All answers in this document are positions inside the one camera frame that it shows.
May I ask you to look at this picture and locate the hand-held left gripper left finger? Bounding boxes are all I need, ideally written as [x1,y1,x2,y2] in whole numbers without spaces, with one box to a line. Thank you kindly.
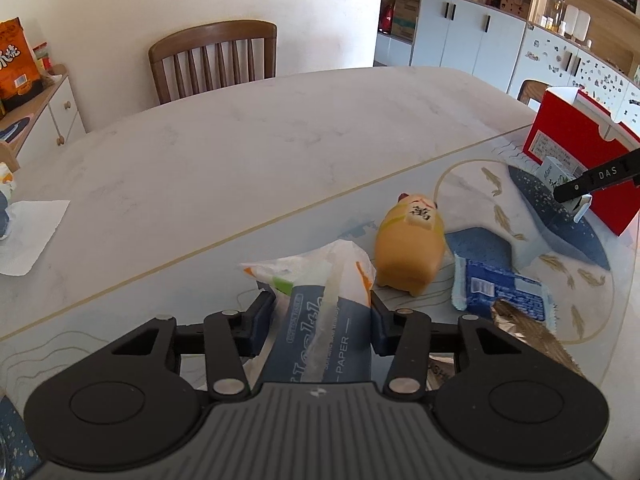
[107,291,277,402]

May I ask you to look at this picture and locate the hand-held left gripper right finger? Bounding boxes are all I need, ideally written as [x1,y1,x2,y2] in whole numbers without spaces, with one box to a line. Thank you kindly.
[369,295,508,396]

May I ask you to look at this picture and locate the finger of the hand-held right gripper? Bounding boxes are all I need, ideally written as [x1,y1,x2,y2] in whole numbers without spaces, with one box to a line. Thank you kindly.
[553,146,640,204]

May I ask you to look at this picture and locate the small light blue carton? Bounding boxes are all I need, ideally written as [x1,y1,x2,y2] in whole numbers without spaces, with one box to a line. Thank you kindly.
[537,156,593,223]

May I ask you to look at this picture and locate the tissue pack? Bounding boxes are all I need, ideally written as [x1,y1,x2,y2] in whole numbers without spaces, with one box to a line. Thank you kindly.
[240,239,377,386]

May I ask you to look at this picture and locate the red cardboard box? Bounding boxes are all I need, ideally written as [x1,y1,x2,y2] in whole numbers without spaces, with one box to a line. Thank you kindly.
[522,86,640,237]

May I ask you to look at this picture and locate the yellow pig toy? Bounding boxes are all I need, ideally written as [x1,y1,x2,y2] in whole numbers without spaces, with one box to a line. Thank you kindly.
[375,192,447,298]

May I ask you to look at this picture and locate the blue snack packet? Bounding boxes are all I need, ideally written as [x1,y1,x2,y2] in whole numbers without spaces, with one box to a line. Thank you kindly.
[451,255,557,333]

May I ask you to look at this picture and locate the white marble desktop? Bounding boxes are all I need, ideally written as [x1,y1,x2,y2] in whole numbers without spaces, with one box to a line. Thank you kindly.
[0,65,640,411]

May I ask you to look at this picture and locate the brown wooden slatted chair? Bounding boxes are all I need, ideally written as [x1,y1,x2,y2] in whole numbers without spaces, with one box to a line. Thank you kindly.
[516,79,551,111]
[148,20,278,106]

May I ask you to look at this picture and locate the white stickered cabinet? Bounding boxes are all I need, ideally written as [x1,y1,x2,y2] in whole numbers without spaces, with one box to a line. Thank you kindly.
[510,22,640,133]

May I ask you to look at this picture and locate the blue cloth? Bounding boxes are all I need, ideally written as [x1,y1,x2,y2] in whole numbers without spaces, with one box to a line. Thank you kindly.
[445,227,513,273]

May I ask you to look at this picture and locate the wooden shelf unit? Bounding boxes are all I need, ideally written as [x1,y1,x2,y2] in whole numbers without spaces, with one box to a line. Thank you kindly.
[422,0,640,76]

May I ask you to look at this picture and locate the white canister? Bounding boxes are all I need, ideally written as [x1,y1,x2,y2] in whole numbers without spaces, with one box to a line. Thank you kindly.
[565,4,591,38]

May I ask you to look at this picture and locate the dark foil snack packet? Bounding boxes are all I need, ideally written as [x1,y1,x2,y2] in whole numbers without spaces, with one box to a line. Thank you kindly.
[490,299,587,378]

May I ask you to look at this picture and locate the tall glass jar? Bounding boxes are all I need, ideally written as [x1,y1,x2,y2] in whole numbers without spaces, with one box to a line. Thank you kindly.
[542,0,566,28]

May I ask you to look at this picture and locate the low white cabinet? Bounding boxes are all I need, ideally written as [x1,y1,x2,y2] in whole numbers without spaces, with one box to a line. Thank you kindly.
[375,32,413,67]

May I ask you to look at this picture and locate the white paper towel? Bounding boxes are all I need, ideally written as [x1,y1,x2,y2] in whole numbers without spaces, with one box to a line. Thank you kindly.
[0,200,71,277]

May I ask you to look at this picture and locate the brown cardboard box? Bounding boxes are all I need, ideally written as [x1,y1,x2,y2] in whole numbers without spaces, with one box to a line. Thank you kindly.
[391,0,420,41]

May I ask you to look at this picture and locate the white side cabinet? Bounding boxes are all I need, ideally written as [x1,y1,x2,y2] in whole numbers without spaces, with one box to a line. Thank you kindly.
[0,64,87,161]

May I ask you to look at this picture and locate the dark round mat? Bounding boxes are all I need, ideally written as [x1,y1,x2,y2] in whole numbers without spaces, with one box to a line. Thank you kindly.
[0,116,32,141]

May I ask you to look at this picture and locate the orange snack bag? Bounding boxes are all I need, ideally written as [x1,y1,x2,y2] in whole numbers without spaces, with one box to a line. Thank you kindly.
[0,16,43,113]

